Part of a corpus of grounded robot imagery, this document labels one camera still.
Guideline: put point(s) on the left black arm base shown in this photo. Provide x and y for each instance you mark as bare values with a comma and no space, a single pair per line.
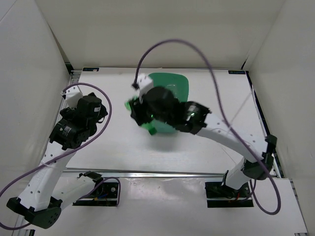
106,195

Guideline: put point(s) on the green plastic bottle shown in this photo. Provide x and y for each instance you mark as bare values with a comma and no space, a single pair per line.
151,129

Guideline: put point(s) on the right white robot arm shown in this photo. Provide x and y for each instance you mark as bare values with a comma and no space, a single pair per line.
257,158

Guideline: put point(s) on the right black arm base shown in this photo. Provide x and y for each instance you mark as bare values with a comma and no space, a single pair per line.
221,196

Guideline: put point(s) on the aluminium table rail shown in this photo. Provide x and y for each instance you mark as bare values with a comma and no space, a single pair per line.
73,172

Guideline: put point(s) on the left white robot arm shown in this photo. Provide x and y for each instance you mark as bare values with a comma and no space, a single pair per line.
41,203

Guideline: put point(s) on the blue label sticker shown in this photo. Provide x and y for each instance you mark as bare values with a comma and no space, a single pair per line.
90,69

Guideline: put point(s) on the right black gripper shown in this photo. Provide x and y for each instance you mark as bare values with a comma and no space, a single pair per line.
138,108

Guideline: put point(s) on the green plastic bin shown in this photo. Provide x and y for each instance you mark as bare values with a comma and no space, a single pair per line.
177,83

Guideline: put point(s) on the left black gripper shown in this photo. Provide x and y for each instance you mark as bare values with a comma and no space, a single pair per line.
67,113

